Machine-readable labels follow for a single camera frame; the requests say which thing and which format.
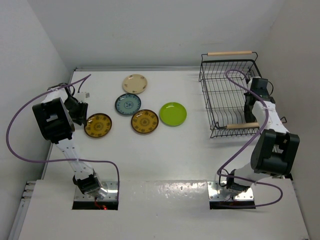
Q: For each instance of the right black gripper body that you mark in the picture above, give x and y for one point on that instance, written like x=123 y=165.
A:
x=247 y=94

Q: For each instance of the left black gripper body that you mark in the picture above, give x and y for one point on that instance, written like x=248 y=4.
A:
x=76 y=109

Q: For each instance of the yellow patterned plate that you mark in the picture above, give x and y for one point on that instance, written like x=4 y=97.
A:
x=144 y=121
x=98 y=125

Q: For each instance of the lime green plate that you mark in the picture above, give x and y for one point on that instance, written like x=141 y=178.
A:
x=173 y=114

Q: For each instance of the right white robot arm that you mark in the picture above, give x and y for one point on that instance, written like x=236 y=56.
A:
x=276 y=148

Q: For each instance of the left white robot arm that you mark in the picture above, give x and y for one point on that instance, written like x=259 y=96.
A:
x=56 y=117

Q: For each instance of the blue patterned plate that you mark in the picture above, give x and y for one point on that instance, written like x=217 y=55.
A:
x=128 y=104

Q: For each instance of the beige floral plate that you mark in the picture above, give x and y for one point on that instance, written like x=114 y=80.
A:
x=134 y=84

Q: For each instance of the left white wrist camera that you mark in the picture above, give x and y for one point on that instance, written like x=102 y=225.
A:
x=82 y=96

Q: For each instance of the black wire dish rack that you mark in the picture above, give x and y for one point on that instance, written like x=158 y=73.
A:
x=223 y=78

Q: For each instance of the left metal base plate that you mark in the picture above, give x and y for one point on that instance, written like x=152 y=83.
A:
x=112 y=191

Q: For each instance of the metal base plate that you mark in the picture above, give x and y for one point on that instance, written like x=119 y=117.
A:
x=112 y=191
x=217 y=193

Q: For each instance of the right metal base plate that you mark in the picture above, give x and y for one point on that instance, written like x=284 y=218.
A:
x=217 y=193

